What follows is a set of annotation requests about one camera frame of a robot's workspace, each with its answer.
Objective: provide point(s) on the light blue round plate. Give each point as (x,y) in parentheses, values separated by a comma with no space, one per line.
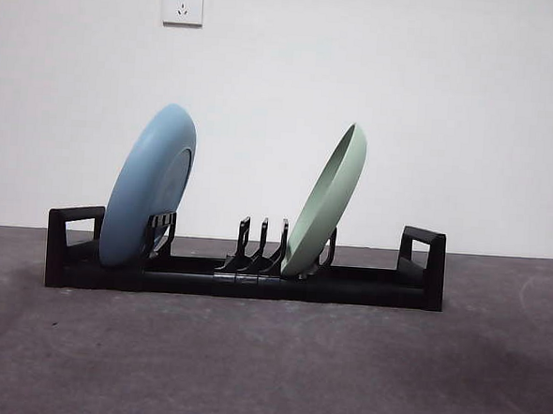
(141,189)

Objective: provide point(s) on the white wall socket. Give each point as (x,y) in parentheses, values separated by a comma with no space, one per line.
(183,4)

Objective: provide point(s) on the black plastic plate rack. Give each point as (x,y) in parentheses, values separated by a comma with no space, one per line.
(370,292)

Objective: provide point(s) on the pale green round plate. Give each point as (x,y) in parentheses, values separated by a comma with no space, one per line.
(328,201)

